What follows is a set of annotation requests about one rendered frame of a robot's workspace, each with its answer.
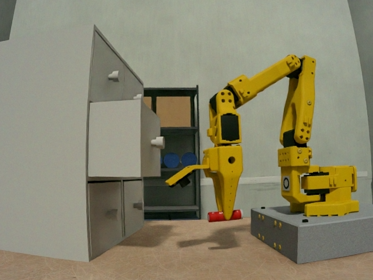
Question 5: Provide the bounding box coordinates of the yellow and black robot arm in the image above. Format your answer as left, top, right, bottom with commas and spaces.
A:
207, 54, 359, 217

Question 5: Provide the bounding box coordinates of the red aa battery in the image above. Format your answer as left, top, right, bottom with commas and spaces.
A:
207, 209, 244, 222

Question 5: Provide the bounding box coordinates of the grey chest of drawers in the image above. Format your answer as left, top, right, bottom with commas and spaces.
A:
0, 24, 144, 262

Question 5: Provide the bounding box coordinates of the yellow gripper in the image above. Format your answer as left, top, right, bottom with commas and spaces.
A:
166, 144, 243, 220

